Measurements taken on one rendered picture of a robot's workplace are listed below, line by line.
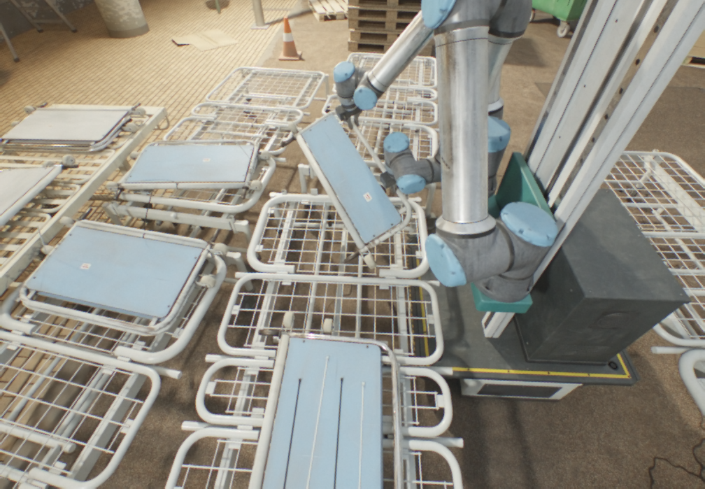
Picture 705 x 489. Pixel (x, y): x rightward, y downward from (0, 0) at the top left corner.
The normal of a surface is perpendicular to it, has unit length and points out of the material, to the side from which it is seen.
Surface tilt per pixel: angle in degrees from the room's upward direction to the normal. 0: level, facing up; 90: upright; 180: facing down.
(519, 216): 5
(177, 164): 5
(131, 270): 7
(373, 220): 30
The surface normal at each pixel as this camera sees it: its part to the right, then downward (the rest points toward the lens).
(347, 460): 0.08, -0.69
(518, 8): 0.39, 0.72
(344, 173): -0.28, -0.30
